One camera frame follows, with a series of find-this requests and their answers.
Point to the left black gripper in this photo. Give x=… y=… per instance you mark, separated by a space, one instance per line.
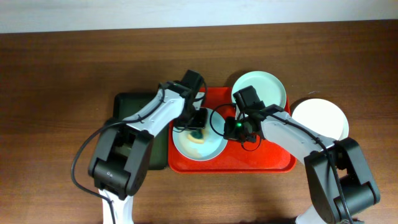
x=198 y=119

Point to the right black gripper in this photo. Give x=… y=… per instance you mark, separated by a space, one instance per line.
x=232 y=131

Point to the green yellow sponge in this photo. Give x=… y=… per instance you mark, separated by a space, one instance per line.
x=197 y=136

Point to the light blue plate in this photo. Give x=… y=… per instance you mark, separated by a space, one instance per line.
x=214 y=143

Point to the white plate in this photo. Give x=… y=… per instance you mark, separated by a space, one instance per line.
x=323 y=117

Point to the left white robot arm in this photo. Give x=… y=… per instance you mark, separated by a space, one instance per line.
x=121 y=158

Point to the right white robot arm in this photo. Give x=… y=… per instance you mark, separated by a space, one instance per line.
x=339 y=178

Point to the red tray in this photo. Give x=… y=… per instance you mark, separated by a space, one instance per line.
x=261 y=156

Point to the dark green tray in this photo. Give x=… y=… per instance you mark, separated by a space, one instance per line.
x=127 y=104

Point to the mint green plate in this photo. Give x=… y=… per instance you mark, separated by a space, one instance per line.
x=268 y=87

